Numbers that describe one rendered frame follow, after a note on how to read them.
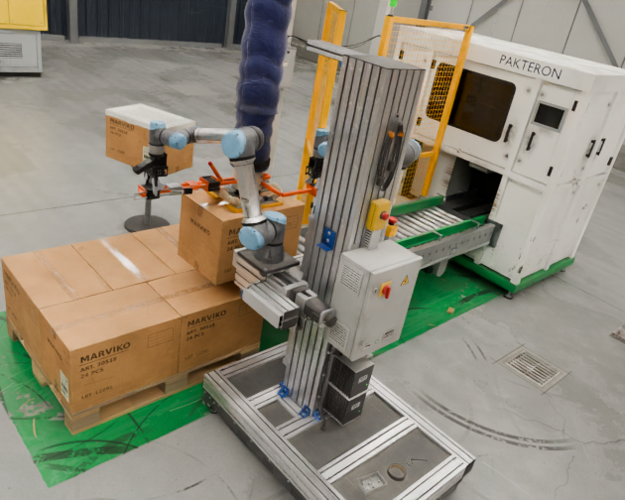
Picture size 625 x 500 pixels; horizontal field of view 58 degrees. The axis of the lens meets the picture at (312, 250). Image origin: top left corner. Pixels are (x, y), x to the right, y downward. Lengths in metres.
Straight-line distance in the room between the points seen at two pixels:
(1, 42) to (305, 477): 8.56
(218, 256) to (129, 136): 2.02
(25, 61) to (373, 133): 8.43
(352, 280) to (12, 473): 1.84
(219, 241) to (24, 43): 7.59
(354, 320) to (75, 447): 1.57
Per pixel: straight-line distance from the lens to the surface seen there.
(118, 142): 4.94
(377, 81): 2.31
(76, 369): 3.00
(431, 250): 4.39
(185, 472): 3.07
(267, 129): 3.06
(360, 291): 2.45
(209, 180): 3.09
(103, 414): 3.33
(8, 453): 3.25
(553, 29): 12.13
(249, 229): 2.50
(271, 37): 2.93
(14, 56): 10.23
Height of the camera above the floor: 2.34
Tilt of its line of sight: 27 degrees down
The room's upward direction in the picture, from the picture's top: 11 degrees clockwise
